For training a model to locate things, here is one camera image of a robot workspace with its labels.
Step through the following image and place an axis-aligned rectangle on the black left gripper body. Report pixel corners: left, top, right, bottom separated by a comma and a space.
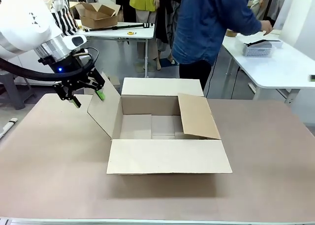
37, 48, 96, 87

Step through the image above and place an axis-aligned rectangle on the large brown cardboard box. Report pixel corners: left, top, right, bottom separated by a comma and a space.
86, 71, 233, 175

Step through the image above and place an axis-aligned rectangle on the person's right forearm blue sleeve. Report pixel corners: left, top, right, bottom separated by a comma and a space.
242, 15, 263, 36

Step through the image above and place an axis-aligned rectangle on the small open cardboard box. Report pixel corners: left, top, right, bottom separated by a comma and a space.
74, 1, 122, 30

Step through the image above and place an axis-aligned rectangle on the white flat box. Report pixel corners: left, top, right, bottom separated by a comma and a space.
264, 39, 284, 49

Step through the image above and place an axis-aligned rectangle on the person's right hand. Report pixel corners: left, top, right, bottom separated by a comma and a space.
260, 20, 274, 36

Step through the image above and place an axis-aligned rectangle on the flat cardboard piece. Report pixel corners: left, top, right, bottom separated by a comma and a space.
107, 75, 121, 87

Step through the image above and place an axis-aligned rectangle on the black white striped bag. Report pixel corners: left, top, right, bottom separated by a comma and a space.
50, 0, 80, 36

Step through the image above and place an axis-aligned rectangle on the white table with grey legs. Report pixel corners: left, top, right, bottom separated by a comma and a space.
75, 20, 156, 78

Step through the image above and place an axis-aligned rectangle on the grey metal stool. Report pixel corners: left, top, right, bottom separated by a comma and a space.
0, 70, 37, 110

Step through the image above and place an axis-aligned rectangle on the long black pole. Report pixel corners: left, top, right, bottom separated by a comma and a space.
82, 23, 155, 32

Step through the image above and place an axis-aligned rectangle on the white bar on floor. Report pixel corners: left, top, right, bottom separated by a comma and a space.
0, 117, 19, 140

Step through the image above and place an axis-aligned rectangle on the person in dark clothes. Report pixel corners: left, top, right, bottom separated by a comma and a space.
155, 0, 182, 64

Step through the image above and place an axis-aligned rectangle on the person in blue shirt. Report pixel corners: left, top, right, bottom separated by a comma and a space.
171, 0, 263, 94

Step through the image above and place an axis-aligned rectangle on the black tool on basket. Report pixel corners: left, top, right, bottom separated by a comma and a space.
245, 38, 272, 47

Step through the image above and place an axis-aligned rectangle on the white perforated plastic basket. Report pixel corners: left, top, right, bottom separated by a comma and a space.
243, 41, 278, 58

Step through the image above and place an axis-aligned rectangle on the large white rounded table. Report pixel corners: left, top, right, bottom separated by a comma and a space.
220, 29, 315, 107

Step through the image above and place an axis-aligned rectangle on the person in beige clothes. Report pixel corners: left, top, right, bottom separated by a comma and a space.
250, 0, 287, 26

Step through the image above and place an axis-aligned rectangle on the black corrugated hose left arm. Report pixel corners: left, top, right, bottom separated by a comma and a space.
0, 47, 100, 82

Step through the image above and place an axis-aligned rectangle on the black hanging cable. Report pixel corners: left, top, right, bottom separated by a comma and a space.
230, 66, 241, 99

